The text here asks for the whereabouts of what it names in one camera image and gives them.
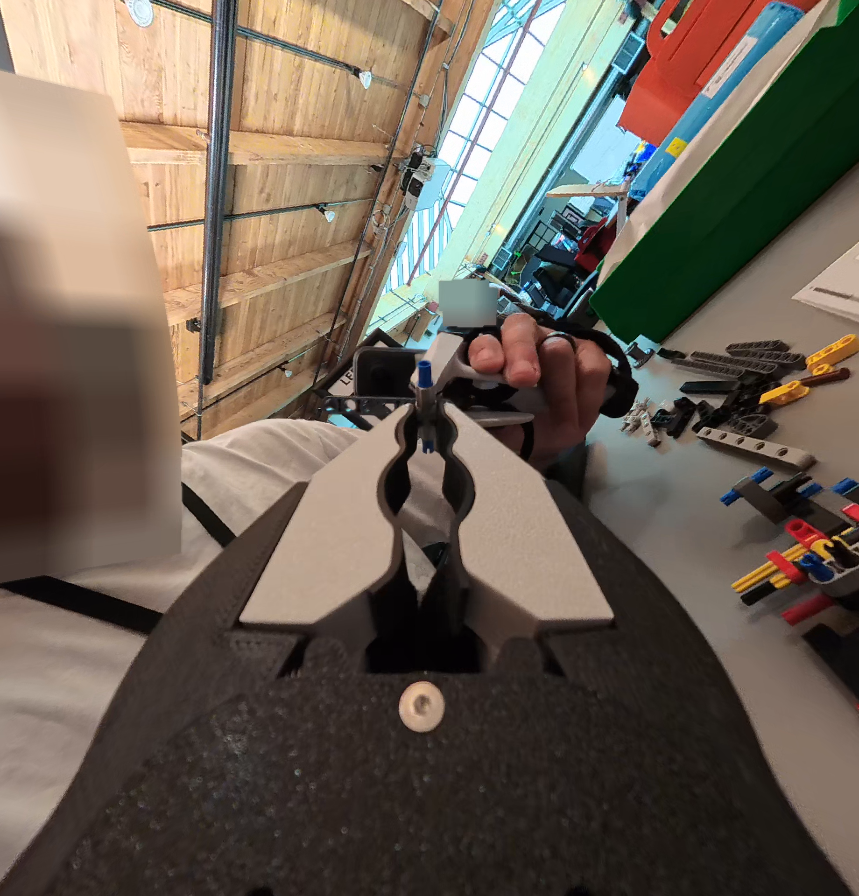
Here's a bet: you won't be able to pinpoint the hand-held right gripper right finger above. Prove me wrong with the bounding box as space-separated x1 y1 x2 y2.
429 405 616 659

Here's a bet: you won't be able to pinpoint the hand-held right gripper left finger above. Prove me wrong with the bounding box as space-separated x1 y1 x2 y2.
239 405 422 676

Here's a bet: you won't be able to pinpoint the dark grey lego beam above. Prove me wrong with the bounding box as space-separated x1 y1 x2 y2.
324 394 416 415

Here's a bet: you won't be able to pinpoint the grey lego connector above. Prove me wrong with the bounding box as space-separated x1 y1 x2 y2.
414 359 439 457

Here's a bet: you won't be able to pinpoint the lego instruction booklet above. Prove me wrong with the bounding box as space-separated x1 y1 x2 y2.
794 227 859 330

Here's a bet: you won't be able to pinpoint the light grey lego axle pieces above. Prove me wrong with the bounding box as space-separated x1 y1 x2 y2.
622 399 662 445

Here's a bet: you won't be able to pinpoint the small black lego pieces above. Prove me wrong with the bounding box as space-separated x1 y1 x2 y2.
650 395 718 438

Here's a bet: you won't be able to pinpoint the black lego beam pile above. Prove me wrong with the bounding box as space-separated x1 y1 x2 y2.
657 339 809 438

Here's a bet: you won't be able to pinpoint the light grey lego beam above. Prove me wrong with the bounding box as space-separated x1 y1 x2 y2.
696 426 817 471

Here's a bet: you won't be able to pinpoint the lego chassis assembly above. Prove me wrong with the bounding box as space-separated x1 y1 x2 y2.
720 469 859 722

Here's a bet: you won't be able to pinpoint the person's left hand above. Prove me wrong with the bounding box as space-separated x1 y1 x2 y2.
468 311 614 477

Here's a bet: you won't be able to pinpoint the black framed marker sign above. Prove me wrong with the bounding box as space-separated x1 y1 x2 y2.
310 328 409 429

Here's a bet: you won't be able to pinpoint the ceiling projector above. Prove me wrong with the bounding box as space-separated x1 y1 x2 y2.
400 153 450 211

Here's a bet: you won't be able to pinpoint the green plastic bin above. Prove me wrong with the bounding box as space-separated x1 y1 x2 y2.
589 0 859 344

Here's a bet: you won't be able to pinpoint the blue foam roll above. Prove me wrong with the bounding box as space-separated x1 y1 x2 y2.
643 0 809 197

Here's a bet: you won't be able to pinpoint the orange carry bag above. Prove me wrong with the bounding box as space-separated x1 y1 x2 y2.
617 0 823 144

